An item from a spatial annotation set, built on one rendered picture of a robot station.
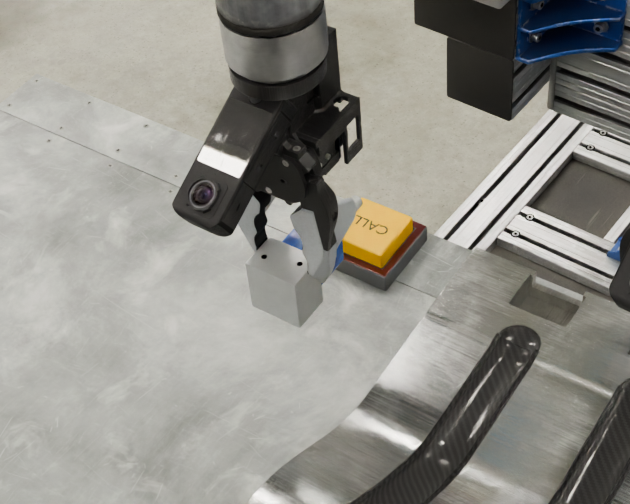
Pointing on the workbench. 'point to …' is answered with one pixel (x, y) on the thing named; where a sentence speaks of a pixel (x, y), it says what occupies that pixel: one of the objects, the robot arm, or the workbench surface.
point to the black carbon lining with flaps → (405, 485)
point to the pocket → (546, 302)
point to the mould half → (474, 481)
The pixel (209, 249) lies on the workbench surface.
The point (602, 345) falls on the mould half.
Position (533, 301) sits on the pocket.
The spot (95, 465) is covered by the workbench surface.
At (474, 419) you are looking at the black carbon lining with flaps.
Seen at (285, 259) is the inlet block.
